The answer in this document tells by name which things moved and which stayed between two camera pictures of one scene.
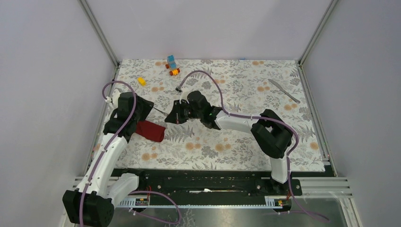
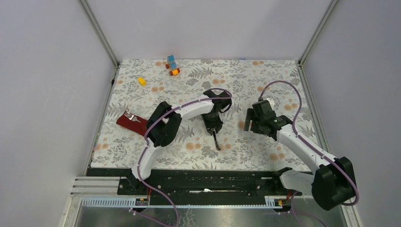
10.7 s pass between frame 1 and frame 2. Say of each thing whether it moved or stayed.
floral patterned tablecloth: stayed
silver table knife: moved
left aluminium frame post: stayed
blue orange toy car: stayed
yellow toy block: stayed
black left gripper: moved
